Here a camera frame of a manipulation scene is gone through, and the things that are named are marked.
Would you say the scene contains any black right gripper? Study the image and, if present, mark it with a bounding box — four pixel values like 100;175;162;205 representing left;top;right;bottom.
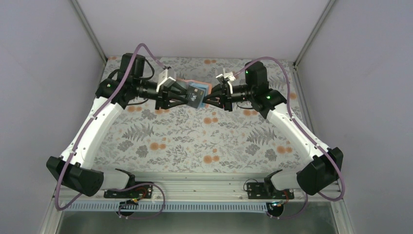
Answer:
201;84;254;112

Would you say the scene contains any black VIP card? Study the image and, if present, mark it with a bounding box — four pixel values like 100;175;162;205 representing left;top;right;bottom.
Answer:
186;83;207;109

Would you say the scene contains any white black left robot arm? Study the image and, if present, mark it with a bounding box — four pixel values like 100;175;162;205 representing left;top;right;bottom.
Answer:
46;53;188;197

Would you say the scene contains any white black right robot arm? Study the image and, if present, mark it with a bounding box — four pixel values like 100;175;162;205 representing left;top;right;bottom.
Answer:
203;59;343;198

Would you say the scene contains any floral patterned table mat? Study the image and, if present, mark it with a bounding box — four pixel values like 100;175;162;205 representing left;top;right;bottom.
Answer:
92;56;305;174

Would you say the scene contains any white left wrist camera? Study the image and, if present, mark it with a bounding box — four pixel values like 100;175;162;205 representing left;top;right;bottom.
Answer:
156;68;176;93

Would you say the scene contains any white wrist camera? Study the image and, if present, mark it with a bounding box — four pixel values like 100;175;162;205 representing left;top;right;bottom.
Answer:
156;68;176;93
216;68;236;83

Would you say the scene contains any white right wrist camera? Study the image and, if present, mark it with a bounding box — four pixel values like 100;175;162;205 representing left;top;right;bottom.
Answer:
216;68;236;83

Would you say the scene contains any aluminium mounting rail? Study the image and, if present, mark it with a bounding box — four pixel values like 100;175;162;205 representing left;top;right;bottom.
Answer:
59;172;340;203

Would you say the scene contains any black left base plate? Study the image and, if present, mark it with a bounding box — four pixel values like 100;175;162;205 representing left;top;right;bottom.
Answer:
103;182;153;199

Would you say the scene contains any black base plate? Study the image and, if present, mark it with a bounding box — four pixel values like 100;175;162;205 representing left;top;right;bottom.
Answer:
103;182;153;199
245;182;295;200

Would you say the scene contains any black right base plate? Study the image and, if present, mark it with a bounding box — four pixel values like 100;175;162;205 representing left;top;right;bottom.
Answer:
245;182;295;200

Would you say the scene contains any grey slotted cable duct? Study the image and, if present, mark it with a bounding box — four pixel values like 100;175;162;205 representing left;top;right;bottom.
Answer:
66;201;267;213

